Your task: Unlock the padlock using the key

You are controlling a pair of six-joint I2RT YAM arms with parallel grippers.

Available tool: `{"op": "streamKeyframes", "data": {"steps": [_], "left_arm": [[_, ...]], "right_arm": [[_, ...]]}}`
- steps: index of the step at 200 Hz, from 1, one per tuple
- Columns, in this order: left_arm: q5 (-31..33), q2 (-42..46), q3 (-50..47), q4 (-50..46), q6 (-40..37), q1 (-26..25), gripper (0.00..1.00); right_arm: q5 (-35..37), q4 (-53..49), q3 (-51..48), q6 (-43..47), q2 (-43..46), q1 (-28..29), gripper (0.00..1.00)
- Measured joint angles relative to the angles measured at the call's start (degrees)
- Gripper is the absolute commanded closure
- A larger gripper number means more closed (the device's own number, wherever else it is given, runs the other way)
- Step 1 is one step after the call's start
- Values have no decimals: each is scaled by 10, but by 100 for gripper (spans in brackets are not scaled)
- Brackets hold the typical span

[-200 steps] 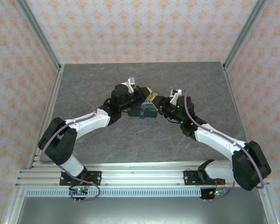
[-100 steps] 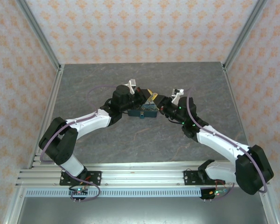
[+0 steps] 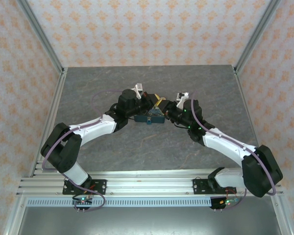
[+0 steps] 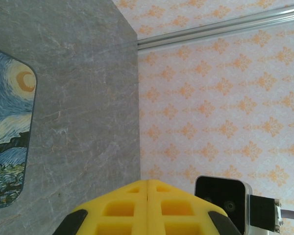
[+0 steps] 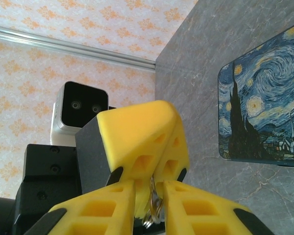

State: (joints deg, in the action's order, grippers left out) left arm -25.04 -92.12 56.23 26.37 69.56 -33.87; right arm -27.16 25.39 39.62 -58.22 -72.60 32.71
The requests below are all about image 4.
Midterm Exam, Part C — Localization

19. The starry night tin box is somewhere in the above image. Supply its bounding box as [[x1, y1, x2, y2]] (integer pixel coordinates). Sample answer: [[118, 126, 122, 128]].
[[0, 45, 38, 212]]

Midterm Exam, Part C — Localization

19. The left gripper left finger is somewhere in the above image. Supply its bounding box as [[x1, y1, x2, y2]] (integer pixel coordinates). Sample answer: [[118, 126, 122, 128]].
[[52, 179, 149, 235]]

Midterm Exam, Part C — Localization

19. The aluminium frame post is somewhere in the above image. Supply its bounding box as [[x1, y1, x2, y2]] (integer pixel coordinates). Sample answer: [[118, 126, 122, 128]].
[[136, 2, 294, 54]]

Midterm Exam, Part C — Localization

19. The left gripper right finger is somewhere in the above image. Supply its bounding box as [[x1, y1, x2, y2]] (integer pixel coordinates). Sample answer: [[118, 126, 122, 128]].
[[147, 179, 243, 235]]

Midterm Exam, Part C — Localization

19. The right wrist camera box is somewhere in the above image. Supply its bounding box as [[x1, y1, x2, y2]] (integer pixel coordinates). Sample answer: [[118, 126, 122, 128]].
[[194, 175, 253, 235]]

